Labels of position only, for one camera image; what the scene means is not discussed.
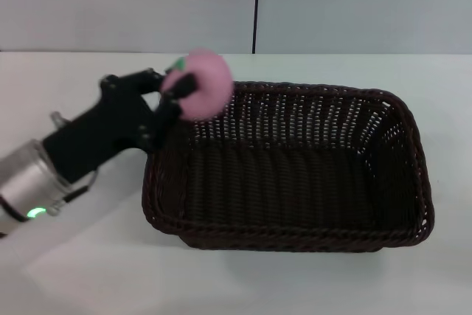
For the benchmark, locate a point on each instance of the pink toy peach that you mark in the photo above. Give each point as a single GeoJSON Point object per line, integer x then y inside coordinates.
{"type": "Point", "coordinates": [210, 82]}

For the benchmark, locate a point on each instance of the black vertical wall strip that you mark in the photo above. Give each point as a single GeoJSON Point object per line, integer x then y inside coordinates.
{"type": "Point", "coordinates": [256, 5]}

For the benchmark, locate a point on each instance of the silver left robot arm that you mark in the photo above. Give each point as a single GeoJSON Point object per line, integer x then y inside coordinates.
{"type": "Point", "coordinates": [26, 178]}

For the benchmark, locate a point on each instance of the dark brown woven basket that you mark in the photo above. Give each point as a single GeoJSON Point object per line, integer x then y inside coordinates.
{"type": "Point", "coordinates": [287, 189]}

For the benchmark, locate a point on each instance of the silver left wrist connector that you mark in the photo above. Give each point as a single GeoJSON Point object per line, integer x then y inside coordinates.
{"type": "Point", "coordinates": [57, 119]}

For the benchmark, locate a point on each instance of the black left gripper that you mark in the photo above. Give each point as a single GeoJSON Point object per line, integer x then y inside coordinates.
{"type": "Point", "coordinates": [107, 127]}

